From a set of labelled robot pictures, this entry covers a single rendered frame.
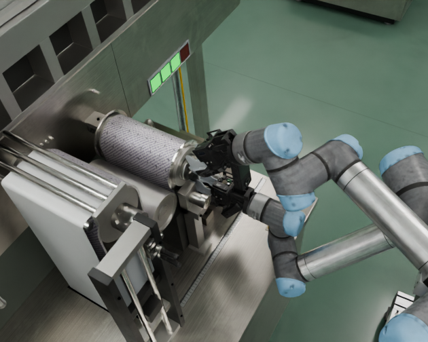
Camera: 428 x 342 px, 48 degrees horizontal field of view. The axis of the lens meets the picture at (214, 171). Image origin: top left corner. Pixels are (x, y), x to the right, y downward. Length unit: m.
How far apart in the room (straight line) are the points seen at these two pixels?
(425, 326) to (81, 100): 1.00
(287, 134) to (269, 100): 2.31
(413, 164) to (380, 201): 0.27
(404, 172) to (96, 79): 0.86
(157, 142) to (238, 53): 2.46
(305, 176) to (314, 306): 1.48
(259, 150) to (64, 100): 0.58
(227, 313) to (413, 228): 0.64
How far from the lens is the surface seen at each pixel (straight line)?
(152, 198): 1.26
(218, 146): 1.11
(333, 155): 1.07
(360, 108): 3.31
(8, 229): 1.38
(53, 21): 1.25
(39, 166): 1.12
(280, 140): 0.97
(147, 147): 1.28
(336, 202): 2.78
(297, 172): 1.02
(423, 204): 1.23
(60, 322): 1.54
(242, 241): 1.55
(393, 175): 1.28
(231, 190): 1.36
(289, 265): 1.34
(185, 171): 1.27
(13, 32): 1.18
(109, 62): 1.44
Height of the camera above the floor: 2.24
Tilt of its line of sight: 51 degrees down
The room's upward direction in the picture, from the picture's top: 5 degrees counter-clockwise
